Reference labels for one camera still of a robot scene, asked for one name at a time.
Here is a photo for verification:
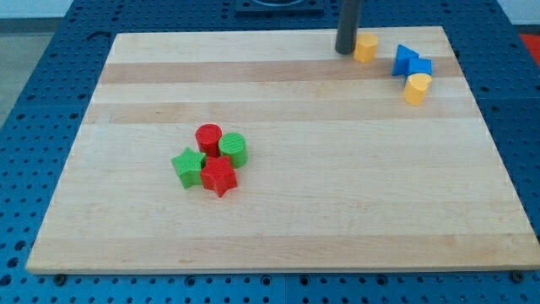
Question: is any blue triangle block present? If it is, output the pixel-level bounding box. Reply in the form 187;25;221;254
391;44;419;76

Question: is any green star block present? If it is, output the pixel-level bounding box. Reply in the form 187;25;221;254
170;147;207;189

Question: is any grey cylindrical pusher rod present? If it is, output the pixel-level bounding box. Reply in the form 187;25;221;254
334;0;365;55

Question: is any yellow block lower right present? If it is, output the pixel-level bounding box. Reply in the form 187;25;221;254
403;73;432;106

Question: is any yellow block near rod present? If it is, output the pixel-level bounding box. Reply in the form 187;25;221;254
354;33;379;62

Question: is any wooden board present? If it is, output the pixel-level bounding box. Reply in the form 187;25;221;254
26;26;539;274

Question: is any red cylinder block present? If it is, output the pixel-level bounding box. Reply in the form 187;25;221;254
195;123;223;158

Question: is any blue cube block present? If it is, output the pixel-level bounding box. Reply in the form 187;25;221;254
405;57;433;78

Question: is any green cylinder block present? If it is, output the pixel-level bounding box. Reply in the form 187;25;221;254
219;133;248;168

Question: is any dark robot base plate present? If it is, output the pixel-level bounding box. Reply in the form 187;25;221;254
232;0;325;16

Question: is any red star block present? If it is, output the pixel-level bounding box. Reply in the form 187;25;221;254
200;155;238;198

